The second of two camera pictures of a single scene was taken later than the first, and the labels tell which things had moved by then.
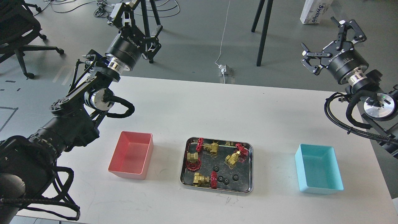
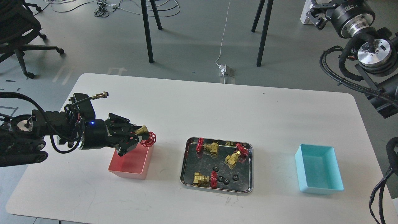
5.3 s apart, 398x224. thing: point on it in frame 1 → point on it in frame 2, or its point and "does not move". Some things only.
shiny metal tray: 219,165 does not move
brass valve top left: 213,147 does not move
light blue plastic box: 318,169 does not move
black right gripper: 341,57 → 349,16
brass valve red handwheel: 193,166 → 148,142
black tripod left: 143,6 does not move
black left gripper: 126,46 → 98,133
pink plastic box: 131,157 does not move
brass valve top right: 240,153 does not move
